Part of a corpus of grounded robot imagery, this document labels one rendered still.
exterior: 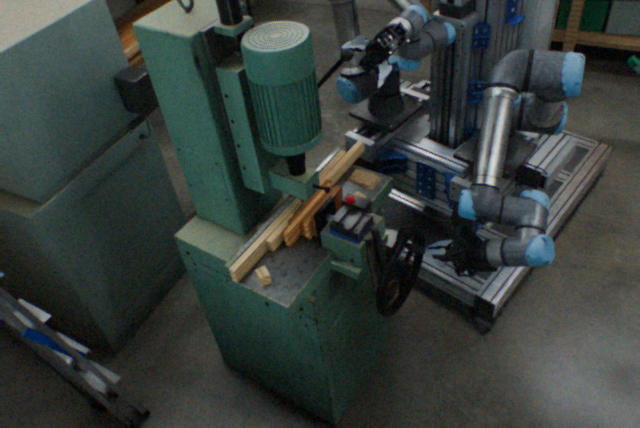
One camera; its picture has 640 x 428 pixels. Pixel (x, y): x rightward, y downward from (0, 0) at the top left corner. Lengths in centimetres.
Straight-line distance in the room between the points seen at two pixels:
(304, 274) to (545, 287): 146
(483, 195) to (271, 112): 58
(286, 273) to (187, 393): 107
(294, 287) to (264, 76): 58
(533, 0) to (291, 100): 115
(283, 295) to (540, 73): 90
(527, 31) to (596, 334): 130
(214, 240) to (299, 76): 73
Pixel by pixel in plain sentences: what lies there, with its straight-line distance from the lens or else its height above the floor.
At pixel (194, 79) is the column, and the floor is 139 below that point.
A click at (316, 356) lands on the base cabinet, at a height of 49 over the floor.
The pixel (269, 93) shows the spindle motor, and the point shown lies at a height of 139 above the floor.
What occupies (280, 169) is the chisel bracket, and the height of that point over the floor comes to 107.
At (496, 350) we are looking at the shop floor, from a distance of 252.
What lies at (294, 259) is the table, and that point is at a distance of 162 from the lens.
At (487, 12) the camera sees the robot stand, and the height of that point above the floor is 125.
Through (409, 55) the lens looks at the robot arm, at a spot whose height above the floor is 124.
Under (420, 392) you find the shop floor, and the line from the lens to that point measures 238.
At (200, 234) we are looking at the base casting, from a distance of 191.
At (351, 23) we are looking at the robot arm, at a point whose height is 124.
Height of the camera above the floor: 210
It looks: 42 degrees down
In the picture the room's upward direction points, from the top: 7 degrees counter-clockwise
